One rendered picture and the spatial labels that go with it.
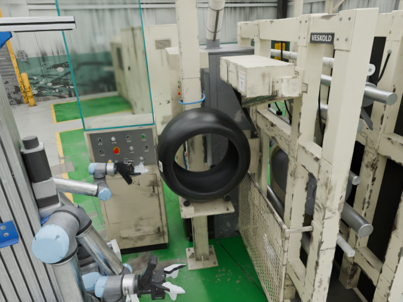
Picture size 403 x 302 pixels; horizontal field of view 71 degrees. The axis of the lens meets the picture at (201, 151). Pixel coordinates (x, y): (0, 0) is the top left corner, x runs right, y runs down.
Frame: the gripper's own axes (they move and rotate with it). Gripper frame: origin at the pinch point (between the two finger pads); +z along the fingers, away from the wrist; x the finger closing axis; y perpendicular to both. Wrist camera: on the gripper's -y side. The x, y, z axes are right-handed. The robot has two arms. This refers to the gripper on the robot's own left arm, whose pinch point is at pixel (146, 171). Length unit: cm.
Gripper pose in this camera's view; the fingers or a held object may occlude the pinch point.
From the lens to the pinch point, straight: 187.2
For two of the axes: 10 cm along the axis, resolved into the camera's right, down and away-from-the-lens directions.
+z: 9.9, 0.1, 1.6
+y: 0.7, -9.2, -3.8
